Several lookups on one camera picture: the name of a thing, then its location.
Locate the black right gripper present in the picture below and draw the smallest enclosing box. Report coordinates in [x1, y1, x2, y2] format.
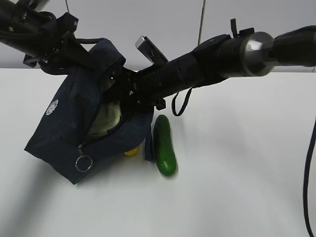
[101, 59, 198, 110]

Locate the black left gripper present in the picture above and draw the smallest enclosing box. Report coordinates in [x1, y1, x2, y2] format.
[22, 12, 103, 70]

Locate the glass container with green lid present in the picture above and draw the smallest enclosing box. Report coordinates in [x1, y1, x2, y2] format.
[86, 74, 123, 140]

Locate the yellow lemon-shaped toy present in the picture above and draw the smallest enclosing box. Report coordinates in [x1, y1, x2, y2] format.
[124, 146, 140, 157]

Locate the dark navy fabric lunch bag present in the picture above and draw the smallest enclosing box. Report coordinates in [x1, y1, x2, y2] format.
[25, 38, 154, 184]

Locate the green cucumber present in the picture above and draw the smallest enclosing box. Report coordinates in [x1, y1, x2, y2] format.
[153, 115, 177, 177]

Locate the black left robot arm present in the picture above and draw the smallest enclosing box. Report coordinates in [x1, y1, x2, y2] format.
[0, 0, 101, 75]

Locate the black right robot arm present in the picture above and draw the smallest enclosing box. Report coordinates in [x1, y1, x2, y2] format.
[103, 25, 316, 110]

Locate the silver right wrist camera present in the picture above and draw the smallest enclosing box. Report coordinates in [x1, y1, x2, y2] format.
[135, 36, 168, 65]

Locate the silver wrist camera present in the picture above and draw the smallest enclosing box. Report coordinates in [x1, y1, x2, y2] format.
[135, 36, 168, 65]
[28, 0, 50, 12]

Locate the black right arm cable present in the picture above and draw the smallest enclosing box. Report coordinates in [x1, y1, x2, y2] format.
[171, 87, 193, 117]

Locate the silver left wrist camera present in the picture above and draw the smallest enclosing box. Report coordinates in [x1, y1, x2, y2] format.
[28, 0, 50, 12]

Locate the silver zipper pull ring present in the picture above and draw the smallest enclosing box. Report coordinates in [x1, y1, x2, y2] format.
[75, 144, 94, 173]

